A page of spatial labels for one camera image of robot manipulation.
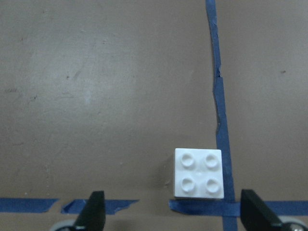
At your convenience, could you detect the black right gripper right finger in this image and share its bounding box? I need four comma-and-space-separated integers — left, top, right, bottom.
240, 189, 283, 231

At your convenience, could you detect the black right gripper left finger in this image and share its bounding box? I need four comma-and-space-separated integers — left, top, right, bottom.
72, 191, 106, 231

